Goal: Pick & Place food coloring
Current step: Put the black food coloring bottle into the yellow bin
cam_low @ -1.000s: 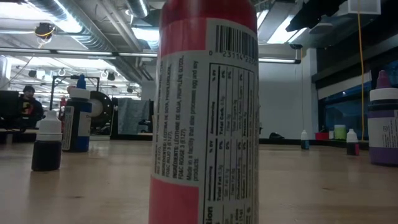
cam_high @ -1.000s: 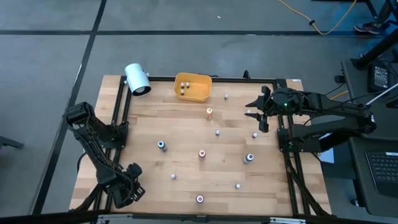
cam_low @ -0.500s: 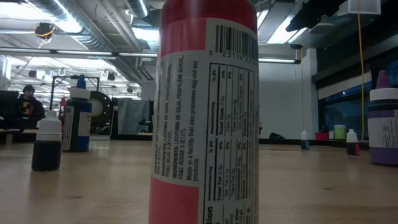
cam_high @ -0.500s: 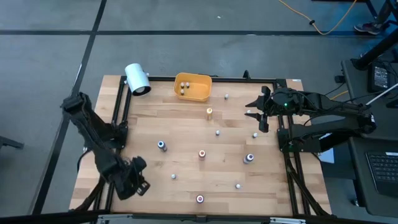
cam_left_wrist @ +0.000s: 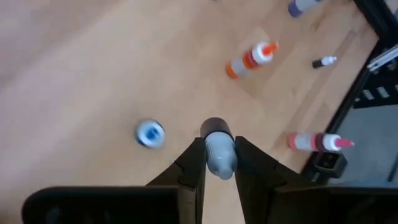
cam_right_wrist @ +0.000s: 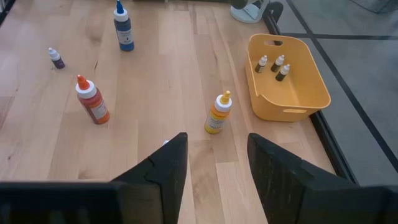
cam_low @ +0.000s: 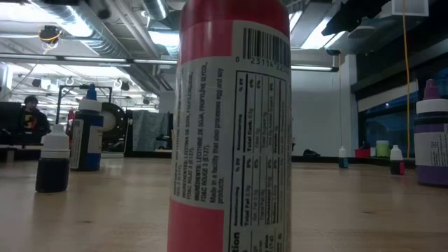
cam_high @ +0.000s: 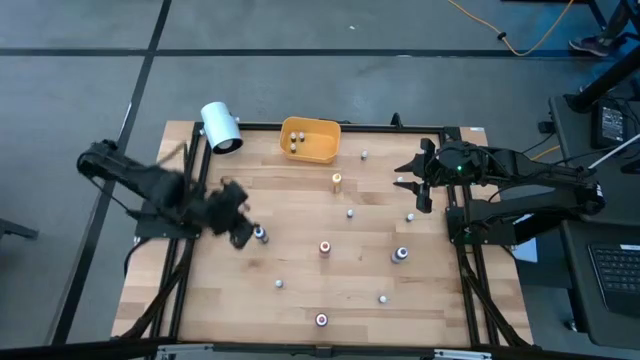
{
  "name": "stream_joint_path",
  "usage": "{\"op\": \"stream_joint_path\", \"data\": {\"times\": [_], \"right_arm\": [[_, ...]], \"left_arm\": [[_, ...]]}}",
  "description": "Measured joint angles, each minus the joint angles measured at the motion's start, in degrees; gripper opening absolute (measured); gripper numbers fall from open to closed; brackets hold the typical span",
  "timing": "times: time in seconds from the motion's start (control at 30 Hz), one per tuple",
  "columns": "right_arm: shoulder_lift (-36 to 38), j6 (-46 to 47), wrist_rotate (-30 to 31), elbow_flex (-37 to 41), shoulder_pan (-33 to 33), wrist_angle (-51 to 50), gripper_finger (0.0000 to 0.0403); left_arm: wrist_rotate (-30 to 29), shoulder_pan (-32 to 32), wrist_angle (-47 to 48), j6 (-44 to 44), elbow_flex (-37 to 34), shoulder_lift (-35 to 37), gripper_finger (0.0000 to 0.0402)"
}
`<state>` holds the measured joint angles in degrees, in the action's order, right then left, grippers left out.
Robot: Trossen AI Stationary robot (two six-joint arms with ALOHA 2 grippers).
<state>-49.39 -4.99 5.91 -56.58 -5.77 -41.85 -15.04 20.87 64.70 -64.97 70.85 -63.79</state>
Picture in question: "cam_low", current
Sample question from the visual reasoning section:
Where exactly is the black monitor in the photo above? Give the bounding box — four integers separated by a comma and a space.
0, 101, 22, 145

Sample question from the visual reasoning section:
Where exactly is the wooden workbench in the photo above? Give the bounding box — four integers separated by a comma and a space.
0, 143, 73, 163

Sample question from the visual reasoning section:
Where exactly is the black ceiling cord reel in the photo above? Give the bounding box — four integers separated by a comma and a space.
38, 24, 64, 46

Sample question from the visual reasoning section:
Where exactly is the blue food coloring bottle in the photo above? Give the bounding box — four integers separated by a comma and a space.
69, 83, 105, 172

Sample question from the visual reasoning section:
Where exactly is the long ceiling light bar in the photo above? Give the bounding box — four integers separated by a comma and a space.
290, 64, 340, 74
0, 52, 179, 68

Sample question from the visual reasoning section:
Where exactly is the small white-capped dropper bottle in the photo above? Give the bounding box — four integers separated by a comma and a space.
34, 123, 71, 194
337, 146, 349, 169
389, 144, 406, 176

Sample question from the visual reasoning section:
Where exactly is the red equipment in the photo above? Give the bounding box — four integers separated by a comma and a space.
65, 107, 76, 148

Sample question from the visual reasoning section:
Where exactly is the dark glass window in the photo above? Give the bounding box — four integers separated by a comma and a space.
358, 91, 419, 158

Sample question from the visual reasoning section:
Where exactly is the large silver ceiling duct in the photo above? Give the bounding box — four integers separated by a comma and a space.
31, 0, 134, 59

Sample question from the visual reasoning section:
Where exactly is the person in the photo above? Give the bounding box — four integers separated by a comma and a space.
19, 94, 53, 145

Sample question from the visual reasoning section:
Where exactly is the purple food coloring bottle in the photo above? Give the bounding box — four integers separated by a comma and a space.
414, 78, 448, 187

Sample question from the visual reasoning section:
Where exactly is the grey cloth cover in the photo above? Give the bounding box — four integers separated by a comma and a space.
132, 109, 172, 153

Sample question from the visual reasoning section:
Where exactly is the light green tub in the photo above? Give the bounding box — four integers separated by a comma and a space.
375, 139, 391, 158

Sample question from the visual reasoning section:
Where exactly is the black metal rack frame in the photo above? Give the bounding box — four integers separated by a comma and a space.
55, 84, 113, 141

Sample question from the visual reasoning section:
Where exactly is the round silver ventilation duct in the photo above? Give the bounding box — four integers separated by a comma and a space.
141, 0, 169, 21

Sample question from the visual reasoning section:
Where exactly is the white ceiling vent box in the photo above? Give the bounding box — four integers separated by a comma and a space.
379, 0, 430, 19

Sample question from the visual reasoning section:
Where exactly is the red food coloring bottle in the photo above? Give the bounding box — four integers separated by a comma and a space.
167, 0, 293, 252

